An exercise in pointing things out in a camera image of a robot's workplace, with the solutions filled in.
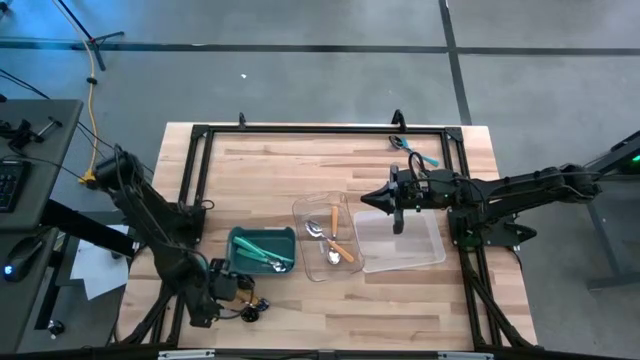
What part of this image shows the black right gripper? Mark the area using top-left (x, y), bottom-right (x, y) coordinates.
top-left (360, 164), bottom-right (459, 235)

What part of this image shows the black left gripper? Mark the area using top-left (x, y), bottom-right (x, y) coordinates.
top-left (188, 257), bottom-right (261, 330)

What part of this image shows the silver spoon orange handle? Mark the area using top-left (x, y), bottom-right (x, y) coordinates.
top-left (234, 288), bottom-right (272, 312)
top-left (327, 205), bottom-right (343, 266)
top-left (304, 219), bottom-right (357, 265)

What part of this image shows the teal plastic bin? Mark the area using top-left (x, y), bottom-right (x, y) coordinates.
top-left (225, 225), bottom-right (297, 277)

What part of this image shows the frosted white plastic tray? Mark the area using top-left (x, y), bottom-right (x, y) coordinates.
top-left (352, 208), bottom-right (448, 275)

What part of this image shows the clear plastic bin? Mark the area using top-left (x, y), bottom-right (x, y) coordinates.
top-left (291, 190), bottom-right (366, 283)

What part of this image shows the black horizontal beam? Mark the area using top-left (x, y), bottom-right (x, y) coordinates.
top-left (0, 343), bottom-right (640, 360)

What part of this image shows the white paper sheet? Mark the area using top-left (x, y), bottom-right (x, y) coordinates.
top-left (69, 223), bottom-right (134, 302)

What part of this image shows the black desk support beam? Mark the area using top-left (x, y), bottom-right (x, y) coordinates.
top-left (39, 198), bottom-right (137, 259)

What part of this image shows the black computer mouse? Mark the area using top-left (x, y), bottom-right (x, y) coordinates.
top-left (2, 236), bottom-right (47, 284)

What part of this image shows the workbench with black legs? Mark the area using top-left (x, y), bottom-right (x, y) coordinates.
top-left (579, 129), bottom-right (640, 292)

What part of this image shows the dark desk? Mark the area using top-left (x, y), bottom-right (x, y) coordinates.
top-left (0, 225), bottom-right (62, 354)

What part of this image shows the grey desk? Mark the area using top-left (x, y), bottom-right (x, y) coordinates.
top-left (0, 98), bottom-right (85, 232)

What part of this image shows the black keyboard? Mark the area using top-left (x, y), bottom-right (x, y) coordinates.
top-left (0, 159), bottom-right (30, 215)

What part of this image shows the black clamp tool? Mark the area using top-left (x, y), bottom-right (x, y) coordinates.
top-left (0, 115), bottom-right (65, 151)

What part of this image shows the black tripod stand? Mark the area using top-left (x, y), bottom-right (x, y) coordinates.
top-left (53, 0), bottom-right (126, 72)

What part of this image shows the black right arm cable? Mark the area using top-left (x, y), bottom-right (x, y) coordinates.
top-left (407, 150), bottom-right (476, 201)

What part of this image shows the silver metal bracket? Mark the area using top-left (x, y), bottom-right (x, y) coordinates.
top-left (437, 351), bottom-right (496, 360)
top-left (157, 349), bottom-right (217, 360)

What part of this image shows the black aluminium table frame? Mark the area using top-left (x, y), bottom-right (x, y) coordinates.
top-left (113, 122), bottom-right (540, 351)

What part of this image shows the yellow floor cable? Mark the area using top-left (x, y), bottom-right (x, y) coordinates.
top-left (78, 40), bottom-right (100, 185)

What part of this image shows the black floor cable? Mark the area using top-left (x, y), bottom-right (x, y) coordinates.
top-left (0, 67), bottom-right (156, 176)

